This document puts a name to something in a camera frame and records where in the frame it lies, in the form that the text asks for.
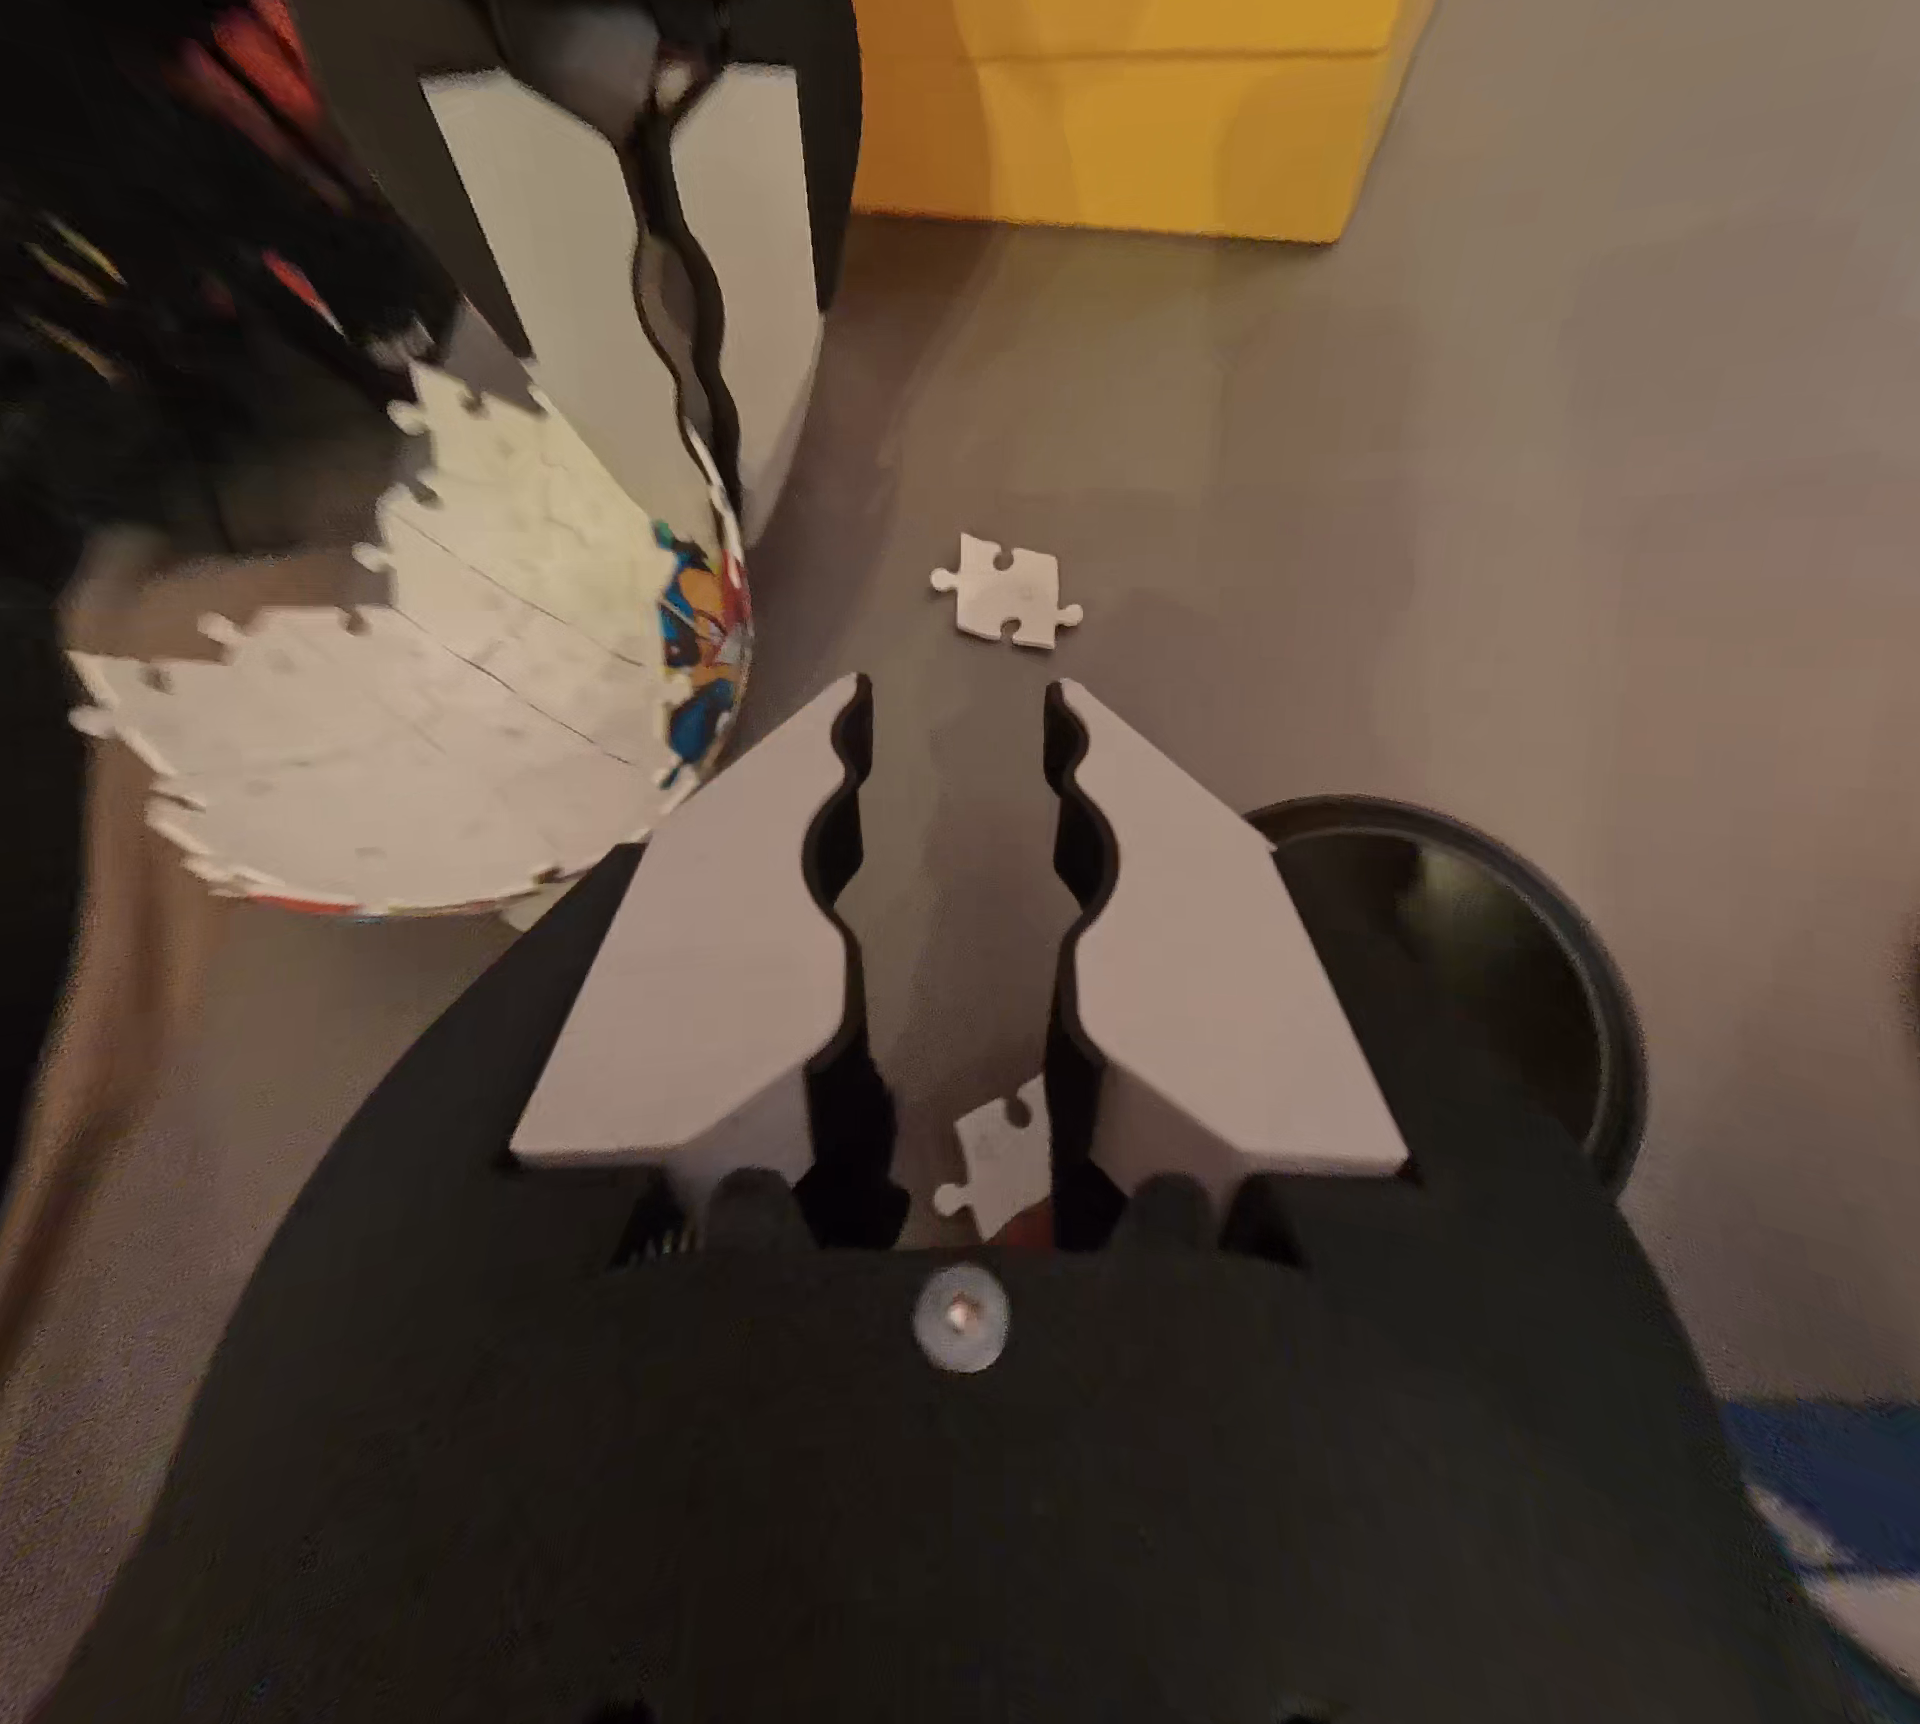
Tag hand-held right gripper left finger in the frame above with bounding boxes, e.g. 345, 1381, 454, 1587
510, 669, 910, 1246

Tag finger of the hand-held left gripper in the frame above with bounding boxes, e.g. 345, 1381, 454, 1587
425, 66, 701, 469
649, 66, 828, 552

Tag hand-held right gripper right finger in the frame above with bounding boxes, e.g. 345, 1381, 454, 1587
1042, 677, 1413, 1246

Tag partly built puzzle ball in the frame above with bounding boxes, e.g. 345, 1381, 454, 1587
67, 362, 752, 919

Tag white puzzle piece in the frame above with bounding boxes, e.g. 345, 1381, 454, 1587
929, 532, 1087, 649
931, 1076, 1056, 1225

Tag black round ball stand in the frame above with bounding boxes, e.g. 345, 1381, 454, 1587
1242, 794, 1650, 1194

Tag person's dark printed clothing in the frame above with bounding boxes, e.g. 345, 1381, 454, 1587
0, 0, 461, 1202

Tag yellow box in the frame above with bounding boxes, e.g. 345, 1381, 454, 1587
790, 0, 1519, 245

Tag person's beige trousers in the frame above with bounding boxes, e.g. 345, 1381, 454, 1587
0, 520, 396, 1321

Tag blue and white sheet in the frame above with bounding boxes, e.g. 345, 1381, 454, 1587
1716, 1397, 1920, 1681

